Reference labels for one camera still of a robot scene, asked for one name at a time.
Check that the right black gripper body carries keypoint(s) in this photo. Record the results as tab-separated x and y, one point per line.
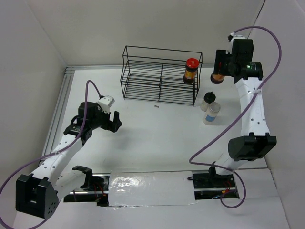
230	58

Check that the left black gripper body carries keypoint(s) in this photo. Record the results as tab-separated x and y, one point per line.
102	119

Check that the red lid sauce jar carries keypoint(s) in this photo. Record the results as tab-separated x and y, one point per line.
191	68
217	78

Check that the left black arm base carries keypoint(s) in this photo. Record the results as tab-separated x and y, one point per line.
96	192

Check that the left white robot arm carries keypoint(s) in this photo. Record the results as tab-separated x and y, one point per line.
39	193

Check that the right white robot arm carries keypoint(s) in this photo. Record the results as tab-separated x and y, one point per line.
255	140

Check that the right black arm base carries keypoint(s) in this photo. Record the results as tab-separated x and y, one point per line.
209	185

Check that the black cap spice bottle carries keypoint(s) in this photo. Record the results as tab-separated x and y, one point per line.
208	98

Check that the silver lid blue label jar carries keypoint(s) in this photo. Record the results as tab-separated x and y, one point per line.
211	113

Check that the reflective foil sheet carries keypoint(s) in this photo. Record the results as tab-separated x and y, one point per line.
150	189

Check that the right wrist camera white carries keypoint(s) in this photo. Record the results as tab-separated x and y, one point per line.
232	36

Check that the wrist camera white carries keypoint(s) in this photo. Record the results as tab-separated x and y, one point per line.
232	36
105	103

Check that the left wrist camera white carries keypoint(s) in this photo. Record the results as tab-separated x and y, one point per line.
105	103

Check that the aluminium extrusion frame rail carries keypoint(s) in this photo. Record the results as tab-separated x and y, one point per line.
150	139

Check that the black wire rack shelf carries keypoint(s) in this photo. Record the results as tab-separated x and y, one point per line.
156	75

